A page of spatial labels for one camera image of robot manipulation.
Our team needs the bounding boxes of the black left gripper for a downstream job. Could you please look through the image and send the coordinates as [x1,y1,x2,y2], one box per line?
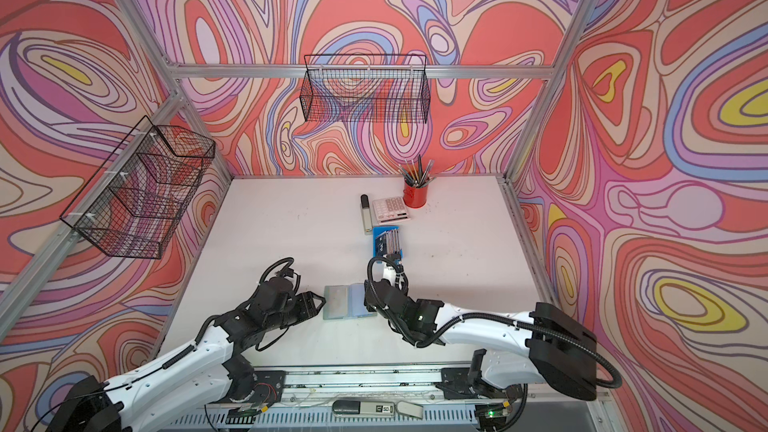
[264,290,329,334]

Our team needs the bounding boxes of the mint green card holder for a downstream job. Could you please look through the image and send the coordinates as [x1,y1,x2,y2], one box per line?
[322,283,374,320]

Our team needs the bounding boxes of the blue plastic card tray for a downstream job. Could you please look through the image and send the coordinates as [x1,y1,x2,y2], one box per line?
[373,226,402,261]

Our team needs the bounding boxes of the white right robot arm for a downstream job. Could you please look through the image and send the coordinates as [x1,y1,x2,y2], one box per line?
[364,279,623,401]

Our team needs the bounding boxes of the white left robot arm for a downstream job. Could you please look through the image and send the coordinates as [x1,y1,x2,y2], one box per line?
[33,257,326,431]

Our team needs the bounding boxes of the stack of cards in tray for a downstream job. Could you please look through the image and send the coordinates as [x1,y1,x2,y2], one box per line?
[376,228,401,257]

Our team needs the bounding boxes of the pink desk calculator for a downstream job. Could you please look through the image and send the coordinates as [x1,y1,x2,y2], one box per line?
[371,196,410,225]

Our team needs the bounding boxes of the beige stapler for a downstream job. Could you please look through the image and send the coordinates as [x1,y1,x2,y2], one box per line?
[360,194,373,235]

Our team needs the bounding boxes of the red metal pencil bucket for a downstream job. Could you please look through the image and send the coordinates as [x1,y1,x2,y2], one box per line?
[403,183,428,209]

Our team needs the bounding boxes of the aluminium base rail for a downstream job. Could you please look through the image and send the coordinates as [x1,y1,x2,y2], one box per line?
[165,363,603,431]

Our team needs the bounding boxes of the grey handheld device on rail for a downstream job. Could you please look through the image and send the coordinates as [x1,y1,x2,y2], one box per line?
[331,398,424,420]

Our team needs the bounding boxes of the black wire basket left wall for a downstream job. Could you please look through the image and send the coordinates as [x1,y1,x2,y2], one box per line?
[59,116,216,259]

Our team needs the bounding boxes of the black wire basket wall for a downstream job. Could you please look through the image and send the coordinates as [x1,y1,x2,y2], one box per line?
[299,53,431,124]
[59,116,216,259]

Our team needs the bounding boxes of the black wire basket back wall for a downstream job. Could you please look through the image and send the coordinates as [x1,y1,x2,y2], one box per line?
[299,53,431,124]

